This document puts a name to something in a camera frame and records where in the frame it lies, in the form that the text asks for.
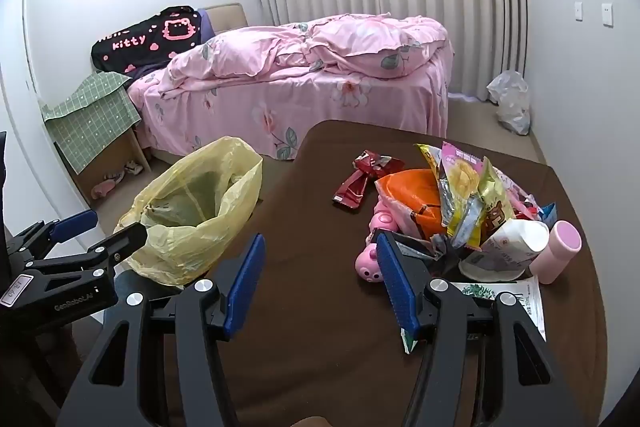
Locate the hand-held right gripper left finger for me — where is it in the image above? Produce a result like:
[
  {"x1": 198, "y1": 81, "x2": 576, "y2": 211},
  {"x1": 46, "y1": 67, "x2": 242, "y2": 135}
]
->
[{"x1": 57, "y1": 233, "x2": 267, "y2": 427}]

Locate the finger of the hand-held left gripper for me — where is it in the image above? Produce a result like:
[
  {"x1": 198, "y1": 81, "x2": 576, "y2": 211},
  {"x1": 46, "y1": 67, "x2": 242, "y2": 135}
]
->
[
  {"x1": 10, "y1": 209, "x2": 99, "y2": 260},
  {"x1": 27, "y1": 223, "x2": 149, "y2": 290}
]

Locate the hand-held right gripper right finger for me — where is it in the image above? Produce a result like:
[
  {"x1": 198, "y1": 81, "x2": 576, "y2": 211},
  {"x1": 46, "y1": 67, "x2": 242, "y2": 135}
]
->
[{"x1": 376, "y1": 231, "x2": 583, "y2": 427}]

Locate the yellow plastic garbage bag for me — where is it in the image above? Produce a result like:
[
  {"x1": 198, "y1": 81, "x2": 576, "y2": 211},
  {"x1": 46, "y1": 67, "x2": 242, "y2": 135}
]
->
[{"x1": 114, "y1": 136, "x2": 264, "y2": 288}]

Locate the orange plastic bag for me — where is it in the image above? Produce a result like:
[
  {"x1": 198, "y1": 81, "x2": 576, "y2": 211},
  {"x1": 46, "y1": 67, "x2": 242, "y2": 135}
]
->
[{"x1": 375, "y1": 168, "x2": 451, "y2": 240}]

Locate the red snack wrapper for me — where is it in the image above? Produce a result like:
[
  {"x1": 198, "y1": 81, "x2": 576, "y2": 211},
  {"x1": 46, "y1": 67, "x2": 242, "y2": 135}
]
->
[{"x1": 333, "y1": 150, "x2": 405, "y2": 210}]

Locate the pile of snack wrappers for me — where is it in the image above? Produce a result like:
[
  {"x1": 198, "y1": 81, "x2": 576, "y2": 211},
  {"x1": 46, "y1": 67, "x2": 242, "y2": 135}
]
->
[{"x1": 385, "y1": 141, "x2": 558, "y2": 268}]

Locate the green and white wrapper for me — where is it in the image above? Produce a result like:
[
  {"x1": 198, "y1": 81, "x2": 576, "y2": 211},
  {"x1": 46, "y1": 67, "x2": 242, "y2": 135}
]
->
[{"x1": 450, "y1": 276, "x2": 547, "y2": 342}]

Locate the crushed white paper cup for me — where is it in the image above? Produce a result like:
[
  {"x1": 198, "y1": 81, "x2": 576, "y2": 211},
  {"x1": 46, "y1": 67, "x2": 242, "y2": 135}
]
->
[{"x1": 459, "y1": 219, "x2": 551, "y2": 283}]

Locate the yellow snack packet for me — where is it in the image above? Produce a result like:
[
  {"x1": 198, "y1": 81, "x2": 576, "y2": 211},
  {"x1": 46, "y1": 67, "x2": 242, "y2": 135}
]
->
[{"x1": 416, "y1": 143, "x2": 445, "y2": 182}]

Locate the pink caterpillar toy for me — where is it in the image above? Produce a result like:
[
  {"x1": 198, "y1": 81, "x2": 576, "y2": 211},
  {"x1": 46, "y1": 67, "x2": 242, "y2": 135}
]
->
[{"x1": 355, "y1": 199, "x2": 401, "y2": 285}]

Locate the pink slipper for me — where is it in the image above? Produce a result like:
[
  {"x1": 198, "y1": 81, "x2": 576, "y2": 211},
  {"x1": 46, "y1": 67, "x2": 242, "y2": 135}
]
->
[{"x1": 91, "y1": 172, "x2": 126, "y2": 200}]

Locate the wooden nightstand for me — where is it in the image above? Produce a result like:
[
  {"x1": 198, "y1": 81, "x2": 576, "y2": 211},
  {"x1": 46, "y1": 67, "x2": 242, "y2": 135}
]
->
[{"x1": 52, "y1": 124, "x2": 152, "y2": 206}]

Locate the green checked cloth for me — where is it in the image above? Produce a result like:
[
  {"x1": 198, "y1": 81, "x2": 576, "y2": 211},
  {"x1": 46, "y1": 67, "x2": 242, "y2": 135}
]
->
[{"x1": 41, "y1": 72, "x2": 142, "y2": 175}]

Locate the pink cup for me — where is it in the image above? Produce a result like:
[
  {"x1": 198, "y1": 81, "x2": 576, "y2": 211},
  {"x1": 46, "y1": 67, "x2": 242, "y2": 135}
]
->
[{"x1": 529, "y1": 220, "x2": 582, "y2": 285}]

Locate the bed with pink floral sheet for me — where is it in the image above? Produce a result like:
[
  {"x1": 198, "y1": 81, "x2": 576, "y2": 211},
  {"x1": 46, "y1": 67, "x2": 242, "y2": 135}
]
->
[{"x1": 127, "y1": 14, "x2": 453, "y2": 160}]

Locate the black Hello Kitty pillow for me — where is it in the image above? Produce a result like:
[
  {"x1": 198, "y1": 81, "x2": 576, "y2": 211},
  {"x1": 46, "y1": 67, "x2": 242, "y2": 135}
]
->
[{"x1": 91, "y1": 6, "x2": 203, "y2": 74}]

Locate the white plastic bag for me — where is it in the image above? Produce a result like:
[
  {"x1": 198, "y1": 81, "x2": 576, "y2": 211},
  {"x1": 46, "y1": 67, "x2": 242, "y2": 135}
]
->
[{"x1": 486, "y1": 70, "x2": 532, "y2": 136}]

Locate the purple cloth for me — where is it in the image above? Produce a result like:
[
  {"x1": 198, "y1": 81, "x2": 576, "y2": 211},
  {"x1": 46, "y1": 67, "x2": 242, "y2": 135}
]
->
[{"x1": 197, "y1": 8, "x2": 216, "y2": 40}]

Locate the beige headboard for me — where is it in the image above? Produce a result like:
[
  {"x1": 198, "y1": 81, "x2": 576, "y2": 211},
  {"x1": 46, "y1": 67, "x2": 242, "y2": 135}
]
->
[{"x1": 202, "y1": 3, "x2": 249, "y2": 38}]

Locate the pink floral quilt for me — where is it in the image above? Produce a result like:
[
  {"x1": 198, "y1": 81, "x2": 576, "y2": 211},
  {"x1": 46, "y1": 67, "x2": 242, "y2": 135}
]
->
[{"x1": 167, "y1": 13, "x2": 448, "y2": 80}]

